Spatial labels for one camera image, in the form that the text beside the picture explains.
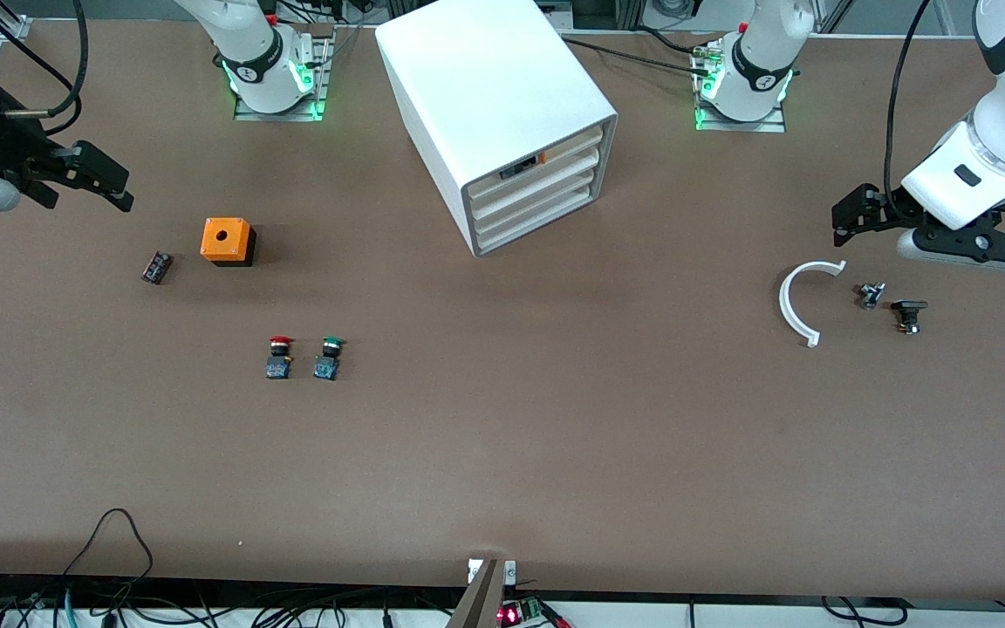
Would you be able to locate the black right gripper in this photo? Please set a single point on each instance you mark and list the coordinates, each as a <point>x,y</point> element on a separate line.
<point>3,150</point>

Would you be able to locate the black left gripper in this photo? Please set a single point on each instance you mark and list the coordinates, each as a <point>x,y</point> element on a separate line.
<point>890,205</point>

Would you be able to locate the red push button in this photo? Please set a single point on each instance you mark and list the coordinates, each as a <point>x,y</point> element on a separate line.
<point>278,362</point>

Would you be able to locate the white plastic drawer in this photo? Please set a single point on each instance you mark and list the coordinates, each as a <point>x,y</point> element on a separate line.
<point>572,207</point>
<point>572,187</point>
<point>572,170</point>
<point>572,150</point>

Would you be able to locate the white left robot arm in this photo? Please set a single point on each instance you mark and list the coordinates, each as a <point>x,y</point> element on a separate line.
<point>1000,139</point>

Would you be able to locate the black push button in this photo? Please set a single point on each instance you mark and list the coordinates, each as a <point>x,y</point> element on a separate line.
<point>908,310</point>

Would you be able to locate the green push button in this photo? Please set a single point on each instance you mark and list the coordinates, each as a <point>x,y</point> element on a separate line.
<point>326,362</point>

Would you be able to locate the white drawer cabinet housing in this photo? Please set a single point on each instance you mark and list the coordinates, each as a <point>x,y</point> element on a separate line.
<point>485,78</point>

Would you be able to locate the small black contact block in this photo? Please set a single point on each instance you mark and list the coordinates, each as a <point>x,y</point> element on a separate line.
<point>156,267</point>

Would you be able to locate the white curved plastic arc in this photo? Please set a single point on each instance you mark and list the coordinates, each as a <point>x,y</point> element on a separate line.
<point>784,301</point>

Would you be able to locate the orange box with hole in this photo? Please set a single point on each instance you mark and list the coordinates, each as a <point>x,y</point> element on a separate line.
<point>225,237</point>

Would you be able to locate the black orange small part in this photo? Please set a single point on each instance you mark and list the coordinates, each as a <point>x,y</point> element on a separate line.
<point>520,168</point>

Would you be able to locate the small red LED board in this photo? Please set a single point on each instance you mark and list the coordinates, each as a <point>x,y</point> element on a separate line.
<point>516,615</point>

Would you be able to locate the small metallic switch part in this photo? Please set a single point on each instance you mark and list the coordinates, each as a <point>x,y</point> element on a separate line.
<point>871,295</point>

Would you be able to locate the aluminium frame profile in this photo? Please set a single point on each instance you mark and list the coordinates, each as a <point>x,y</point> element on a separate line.
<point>14,28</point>

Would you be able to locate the brown camera mount post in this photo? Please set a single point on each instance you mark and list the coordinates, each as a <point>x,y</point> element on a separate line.
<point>481,602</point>

